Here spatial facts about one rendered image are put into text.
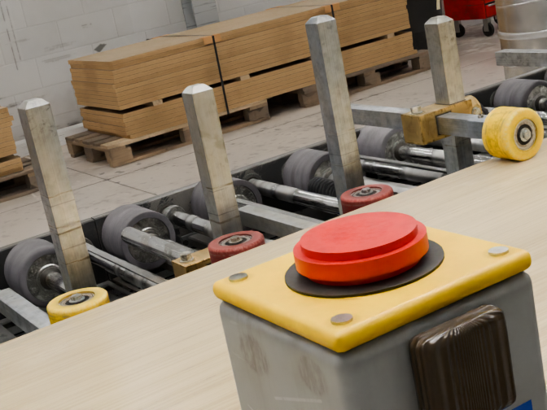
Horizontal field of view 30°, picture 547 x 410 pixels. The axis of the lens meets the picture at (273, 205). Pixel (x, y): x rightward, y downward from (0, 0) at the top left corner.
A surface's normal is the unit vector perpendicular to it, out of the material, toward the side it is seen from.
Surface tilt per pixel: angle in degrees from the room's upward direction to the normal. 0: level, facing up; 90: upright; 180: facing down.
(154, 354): 0
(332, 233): 0
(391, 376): 90
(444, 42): 90
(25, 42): 90
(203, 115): 90
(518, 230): 0
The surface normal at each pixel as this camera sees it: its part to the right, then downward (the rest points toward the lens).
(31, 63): 0.52, 0.14
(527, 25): -0.62, 0.33
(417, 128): -0.84, 0.30
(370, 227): -0.19, -0.94
